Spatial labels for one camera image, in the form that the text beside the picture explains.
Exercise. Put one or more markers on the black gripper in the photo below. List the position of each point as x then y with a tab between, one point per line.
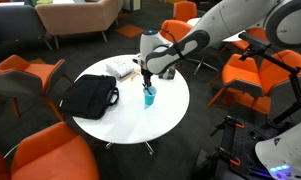
146	72

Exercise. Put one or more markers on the dark pen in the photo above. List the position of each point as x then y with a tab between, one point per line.
149	90

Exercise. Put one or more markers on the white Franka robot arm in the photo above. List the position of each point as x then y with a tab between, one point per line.
230	20

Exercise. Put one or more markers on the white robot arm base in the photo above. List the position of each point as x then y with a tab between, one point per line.
286	150

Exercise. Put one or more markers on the blue plastic cup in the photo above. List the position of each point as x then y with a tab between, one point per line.
149	98

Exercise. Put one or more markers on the light wooden stick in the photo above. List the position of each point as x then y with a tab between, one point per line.
127	77
136	74

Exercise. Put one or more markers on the small black card box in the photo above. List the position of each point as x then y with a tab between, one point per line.
170	75

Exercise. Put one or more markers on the white patterned box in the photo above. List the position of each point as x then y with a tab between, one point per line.
119	68

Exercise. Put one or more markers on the black laptop bag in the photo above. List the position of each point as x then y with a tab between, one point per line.
86	96

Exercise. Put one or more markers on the chrome table legs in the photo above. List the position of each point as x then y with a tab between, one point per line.
149	147

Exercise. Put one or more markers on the small orange chair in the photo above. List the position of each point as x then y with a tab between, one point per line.
185	10

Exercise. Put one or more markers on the black orange clamp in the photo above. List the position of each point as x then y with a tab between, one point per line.
230	158
231	122

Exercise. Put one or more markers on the beige sofa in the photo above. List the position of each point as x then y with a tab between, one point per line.
78	16

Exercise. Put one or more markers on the black perforated mounting board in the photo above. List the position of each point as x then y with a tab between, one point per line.
245	143

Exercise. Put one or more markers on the orange armchair with grey shell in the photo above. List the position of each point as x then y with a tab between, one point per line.
30	75

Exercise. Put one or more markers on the large orange armchair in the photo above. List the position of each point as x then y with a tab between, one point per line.
53	156

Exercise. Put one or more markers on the orange lounge chair grey shell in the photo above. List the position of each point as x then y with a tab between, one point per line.
276	78

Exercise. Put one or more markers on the dark grey sofa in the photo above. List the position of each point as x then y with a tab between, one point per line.
13	23

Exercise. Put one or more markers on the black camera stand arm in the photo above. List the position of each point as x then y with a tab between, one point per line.
291	75

